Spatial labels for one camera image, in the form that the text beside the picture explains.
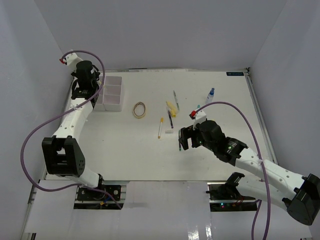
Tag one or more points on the purple gel pen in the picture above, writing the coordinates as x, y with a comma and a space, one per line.
170, 118

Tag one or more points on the white organizer box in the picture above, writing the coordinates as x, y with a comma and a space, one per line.
99, 105
113, 93

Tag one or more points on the yellow highlighter body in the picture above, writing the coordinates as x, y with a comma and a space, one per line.
172, 106

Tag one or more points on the blue cap spray bottle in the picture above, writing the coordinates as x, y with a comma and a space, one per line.
210, 96

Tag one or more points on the black table logo label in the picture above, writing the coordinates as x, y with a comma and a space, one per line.
235, 74

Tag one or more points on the white left organizer box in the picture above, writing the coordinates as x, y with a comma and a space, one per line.
99, 105

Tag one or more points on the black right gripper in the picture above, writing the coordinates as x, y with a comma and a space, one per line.
187, 133

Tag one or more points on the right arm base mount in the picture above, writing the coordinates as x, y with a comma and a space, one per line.
225, 197

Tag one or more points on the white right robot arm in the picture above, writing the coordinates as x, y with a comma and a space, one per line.
297, 194

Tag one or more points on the green highlighter pen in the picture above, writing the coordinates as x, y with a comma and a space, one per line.
176, 100

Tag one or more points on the white front cover panel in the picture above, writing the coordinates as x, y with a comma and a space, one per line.
152, 211

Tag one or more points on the yellow masking tape roll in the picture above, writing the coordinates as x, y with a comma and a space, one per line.
139, 110

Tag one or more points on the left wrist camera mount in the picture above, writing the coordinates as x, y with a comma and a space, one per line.
70, 59

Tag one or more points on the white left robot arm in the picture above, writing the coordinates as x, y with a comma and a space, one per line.
62, 153

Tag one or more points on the white right organizer box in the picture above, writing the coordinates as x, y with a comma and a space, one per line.
113, 93

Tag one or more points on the white marker orange cap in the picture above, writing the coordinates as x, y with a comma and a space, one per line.
160, 128

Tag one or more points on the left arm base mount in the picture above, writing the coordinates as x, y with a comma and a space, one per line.
112, 198

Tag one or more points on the aluminium table edge rail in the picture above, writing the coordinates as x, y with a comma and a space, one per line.
266, 138

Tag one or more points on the yellow highlighter cap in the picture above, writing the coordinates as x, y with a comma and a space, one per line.
173, 113

